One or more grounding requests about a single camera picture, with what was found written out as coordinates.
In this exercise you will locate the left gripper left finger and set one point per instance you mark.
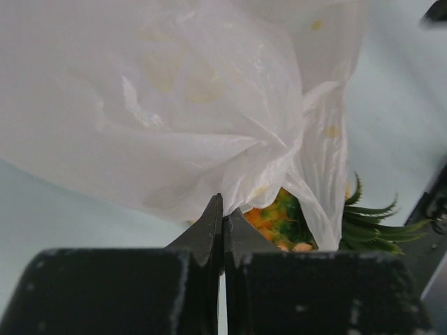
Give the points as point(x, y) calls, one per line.
point(170, 290)

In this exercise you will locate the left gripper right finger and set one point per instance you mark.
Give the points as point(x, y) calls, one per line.
point(269, 291)

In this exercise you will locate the fake pineapple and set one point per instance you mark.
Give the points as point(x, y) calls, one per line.
point(283, 223)

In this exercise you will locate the white plastic bag lemon print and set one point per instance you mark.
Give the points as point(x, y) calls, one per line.
point(159, 105)

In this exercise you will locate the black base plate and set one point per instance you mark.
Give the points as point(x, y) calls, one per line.
point(423, 256)

